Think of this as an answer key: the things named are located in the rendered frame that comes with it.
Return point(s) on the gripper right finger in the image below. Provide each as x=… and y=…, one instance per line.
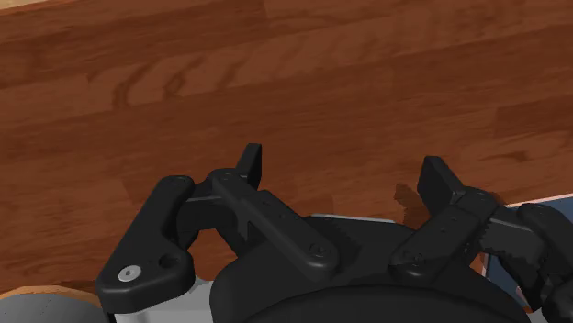
x=447, y=237

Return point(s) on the grey round dish tan rim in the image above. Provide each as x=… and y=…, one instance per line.
x=44, y=308

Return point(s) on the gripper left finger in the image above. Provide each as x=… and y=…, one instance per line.
x=154, y=250

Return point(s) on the blue-grey flat thing white edge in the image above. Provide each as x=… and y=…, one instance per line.
x=562, y=210

